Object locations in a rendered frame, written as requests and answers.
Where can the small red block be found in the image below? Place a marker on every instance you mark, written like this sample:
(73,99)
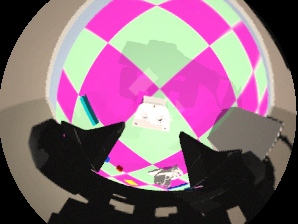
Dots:
(119,169)

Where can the yellow rectangular plate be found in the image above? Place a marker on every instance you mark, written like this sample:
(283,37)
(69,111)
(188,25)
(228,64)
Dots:
(130,182)

